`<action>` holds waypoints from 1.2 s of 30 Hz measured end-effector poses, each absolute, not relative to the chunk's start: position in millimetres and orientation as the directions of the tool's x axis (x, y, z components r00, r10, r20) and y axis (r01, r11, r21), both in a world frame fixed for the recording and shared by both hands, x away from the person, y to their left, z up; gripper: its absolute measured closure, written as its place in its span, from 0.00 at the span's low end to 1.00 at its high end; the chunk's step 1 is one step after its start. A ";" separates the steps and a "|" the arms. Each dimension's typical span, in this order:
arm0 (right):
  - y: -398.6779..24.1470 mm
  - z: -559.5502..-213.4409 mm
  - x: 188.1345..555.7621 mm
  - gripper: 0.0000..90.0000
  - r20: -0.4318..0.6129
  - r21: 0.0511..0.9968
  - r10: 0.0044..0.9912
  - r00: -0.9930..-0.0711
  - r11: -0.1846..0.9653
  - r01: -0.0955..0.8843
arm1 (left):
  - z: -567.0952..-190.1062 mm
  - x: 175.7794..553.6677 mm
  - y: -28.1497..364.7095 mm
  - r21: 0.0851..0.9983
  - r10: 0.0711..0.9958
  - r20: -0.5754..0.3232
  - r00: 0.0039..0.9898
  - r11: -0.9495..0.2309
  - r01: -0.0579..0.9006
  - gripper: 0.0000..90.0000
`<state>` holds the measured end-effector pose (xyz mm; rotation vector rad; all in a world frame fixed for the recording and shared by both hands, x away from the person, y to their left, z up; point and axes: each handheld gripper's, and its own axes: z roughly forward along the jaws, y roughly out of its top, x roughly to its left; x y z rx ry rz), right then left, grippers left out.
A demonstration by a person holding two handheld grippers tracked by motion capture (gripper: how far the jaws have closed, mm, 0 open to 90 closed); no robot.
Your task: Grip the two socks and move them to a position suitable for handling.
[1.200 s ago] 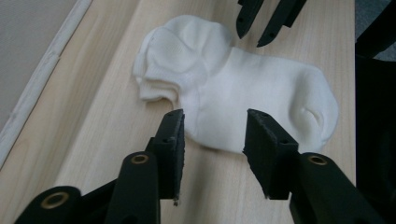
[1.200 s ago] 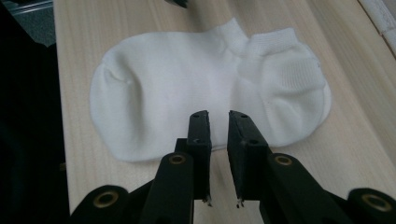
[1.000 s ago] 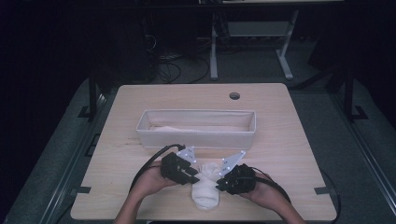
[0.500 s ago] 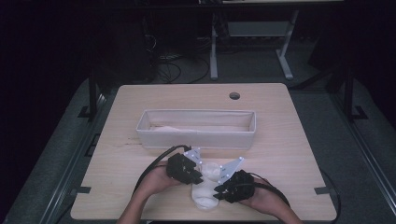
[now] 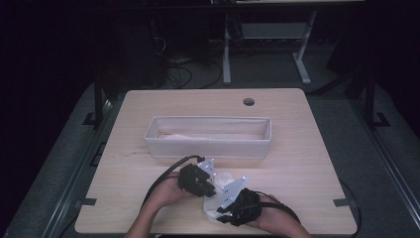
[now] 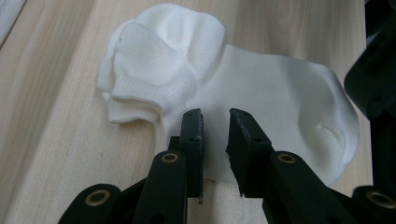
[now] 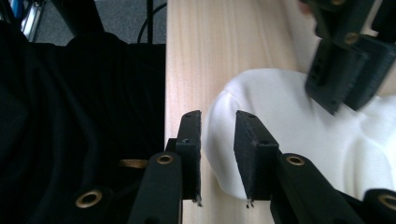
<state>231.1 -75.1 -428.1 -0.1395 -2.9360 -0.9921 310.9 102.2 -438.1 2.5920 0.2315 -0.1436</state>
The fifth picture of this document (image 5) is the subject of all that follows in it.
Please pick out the white metal desk frame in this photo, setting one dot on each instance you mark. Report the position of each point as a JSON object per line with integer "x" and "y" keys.
{"x": 226, "y": 66}

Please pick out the person's right hand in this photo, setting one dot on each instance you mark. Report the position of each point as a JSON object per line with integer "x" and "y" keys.
{"x": 275, "y": 214}

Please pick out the grey metal rail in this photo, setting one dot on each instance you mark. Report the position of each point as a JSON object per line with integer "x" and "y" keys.
{"x": 79, "y": 172}
{"x": 389, "y": 165}

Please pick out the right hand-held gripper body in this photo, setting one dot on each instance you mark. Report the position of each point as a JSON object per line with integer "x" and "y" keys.
{"x": 246, "y": 205}

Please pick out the black tape strip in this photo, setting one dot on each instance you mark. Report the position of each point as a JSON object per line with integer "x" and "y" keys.
{"x": 340, "y": 202}
{"x": 88, "y": 201}

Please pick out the black metal stand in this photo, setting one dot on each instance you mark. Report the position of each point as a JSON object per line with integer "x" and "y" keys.
{"x": 369, "y": 99}
{"x": 98, "y": 99}

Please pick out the person's left hand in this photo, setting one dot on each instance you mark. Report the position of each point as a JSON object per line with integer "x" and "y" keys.
{"x": 168, "y": 193}

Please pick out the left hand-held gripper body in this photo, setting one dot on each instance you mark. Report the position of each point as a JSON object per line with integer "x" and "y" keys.
{"x": 191, "y": 178}

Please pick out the white fabric storage box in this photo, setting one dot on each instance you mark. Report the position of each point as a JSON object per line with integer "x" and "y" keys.
{"x": 208, "y": 148}

